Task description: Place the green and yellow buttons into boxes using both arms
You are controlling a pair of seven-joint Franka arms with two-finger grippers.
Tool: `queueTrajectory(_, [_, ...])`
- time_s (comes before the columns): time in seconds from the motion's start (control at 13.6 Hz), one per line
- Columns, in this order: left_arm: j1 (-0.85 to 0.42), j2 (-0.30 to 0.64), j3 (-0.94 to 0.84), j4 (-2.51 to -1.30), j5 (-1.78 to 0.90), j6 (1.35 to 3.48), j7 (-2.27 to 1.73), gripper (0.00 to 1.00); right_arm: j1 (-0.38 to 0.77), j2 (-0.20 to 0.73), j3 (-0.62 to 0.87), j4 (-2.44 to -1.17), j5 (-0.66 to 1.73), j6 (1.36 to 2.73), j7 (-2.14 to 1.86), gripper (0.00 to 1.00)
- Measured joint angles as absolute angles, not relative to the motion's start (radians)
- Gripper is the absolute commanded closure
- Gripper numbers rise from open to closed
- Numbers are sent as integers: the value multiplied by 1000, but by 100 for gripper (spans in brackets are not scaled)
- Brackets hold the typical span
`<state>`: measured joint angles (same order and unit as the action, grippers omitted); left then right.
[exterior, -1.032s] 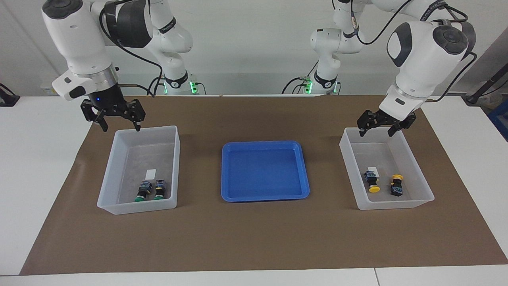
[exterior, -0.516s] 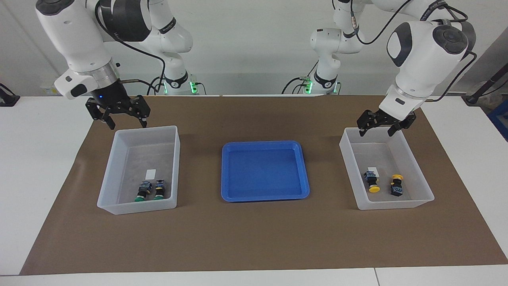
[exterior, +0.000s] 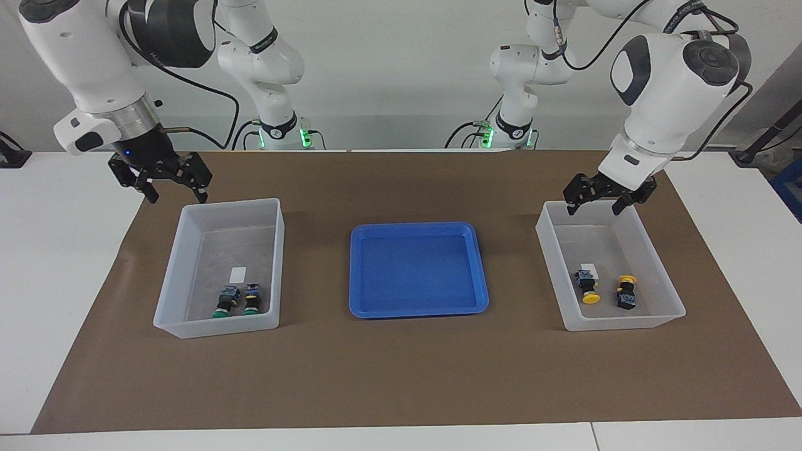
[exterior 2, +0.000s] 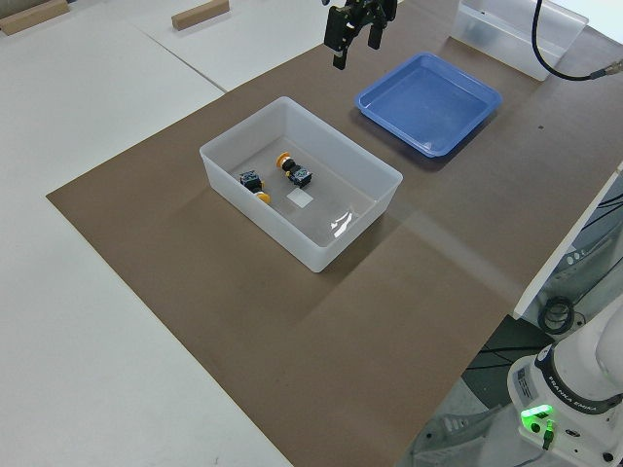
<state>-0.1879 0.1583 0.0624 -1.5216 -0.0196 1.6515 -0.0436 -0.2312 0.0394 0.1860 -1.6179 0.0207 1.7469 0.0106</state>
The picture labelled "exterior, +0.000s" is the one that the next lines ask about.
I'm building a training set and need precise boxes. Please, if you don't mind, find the black clamp bracket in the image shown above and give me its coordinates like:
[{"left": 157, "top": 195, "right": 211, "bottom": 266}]
[{"left": 0, "top": 130, "right": 32, "bottom": 168}]

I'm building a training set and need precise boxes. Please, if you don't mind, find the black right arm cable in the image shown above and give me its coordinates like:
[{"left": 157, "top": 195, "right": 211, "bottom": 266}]
[{"left": 119, "top": 0, "right": 241, "bottom": 151}]

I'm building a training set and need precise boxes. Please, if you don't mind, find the blue crate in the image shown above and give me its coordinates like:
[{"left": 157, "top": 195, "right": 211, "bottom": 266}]
[{"left": 769, "top": 157, "right": 802, "bottom": 223}]

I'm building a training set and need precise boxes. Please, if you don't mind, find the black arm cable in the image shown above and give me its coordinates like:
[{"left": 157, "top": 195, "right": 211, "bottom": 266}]
[
  {"left": 551, "top": 0, "right": 753, "bottom": 162},
  {"left": 119, "top": 0, "right": 241, "bottom": 151}
]

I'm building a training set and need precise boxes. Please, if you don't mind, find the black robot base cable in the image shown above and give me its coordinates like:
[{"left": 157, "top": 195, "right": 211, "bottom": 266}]
[
  {"left": 444, "top": 119, "right": 496, "bottom": 150},
  {"left": 233, "top": 122, "right": 263, "bottom": 151}
]

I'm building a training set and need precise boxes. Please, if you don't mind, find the black stand pole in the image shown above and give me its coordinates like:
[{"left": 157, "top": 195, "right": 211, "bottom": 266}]
[{"left": 730, "top": 100, "right": 802, "bottom": 167}]

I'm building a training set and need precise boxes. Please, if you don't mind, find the blue plastic tray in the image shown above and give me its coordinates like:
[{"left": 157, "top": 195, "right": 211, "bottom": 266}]
[{"left": 348, "top": 221, "right": 490, "bottom": 319}]

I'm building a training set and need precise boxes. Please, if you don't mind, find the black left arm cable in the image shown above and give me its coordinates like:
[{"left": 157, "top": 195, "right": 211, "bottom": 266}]
[{"left": 551, "top": 0, "right": 753, "bottom": 162}]

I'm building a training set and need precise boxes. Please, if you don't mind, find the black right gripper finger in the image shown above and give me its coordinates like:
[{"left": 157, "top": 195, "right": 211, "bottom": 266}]
[
  {"left": 108, "top": 161, "right": 159, "bottom": 205},
  {"left": 178, "top": 153, "right": 213, "bottom": 204}
]

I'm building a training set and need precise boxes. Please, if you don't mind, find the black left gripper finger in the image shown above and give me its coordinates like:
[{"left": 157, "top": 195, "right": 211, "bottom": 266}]
[
  {"left": 563, "top": 175, "right": 596, "bottom": 216},
  {"left": 612, "top": 179, "right": 658, "bottom": 216}
]

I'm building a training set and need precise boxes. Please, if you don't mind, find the brown table mat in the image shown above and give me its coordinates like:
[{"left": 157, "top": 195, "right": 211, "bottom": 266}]
[{"left": 31, "top": 150, "right": 802, "bottom": 434}]

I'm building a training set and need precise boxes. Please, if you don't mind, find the translucent white plastic box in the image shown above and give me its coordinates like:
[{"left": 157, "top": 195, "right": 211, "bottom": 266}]
[
  {"left": 536, "top": 199, "right": 687, "bottom": 332},
  {"left": 153, "top": 198, "right": 286, "bottom": 340}
]

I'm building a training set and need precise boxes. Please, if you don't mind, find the yellow push button switch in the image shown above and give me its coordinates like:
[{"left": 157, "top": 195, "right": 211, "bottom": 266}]
[
  {"left": 614, "top": 274, "right": 638, "bottom": 311},
  {"left": 575, "top": 268, "right": 601, "bottom": 305}
]

